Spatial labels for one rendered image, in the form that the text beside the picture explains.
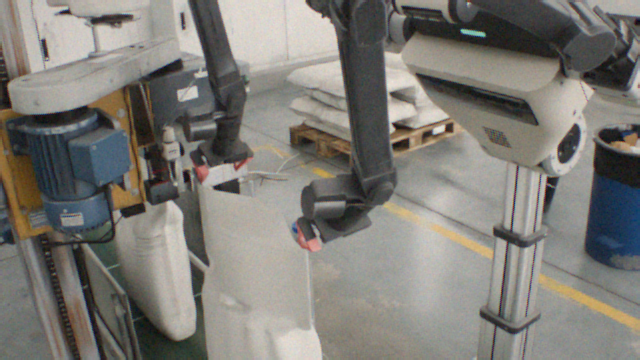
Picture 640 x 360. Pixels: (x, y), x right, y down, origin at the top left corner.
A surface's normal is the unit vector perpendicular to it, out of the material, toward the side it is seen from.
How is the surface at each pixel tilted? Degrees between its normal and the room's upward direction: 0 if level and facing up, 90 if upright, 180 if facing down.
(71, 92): 90
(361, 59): 121
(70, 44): 90
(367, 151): 114
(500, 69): 40
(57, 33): 90
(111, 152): 90
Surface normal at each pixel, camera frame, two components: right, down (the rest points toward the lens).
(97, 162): 0.88, 0.15
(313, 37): 0.59, 0.30
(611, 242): -0.69, 0.36
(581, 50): 0.29, 0.77
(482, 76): -0.55, -0.52
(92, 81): 0.97, 0.07
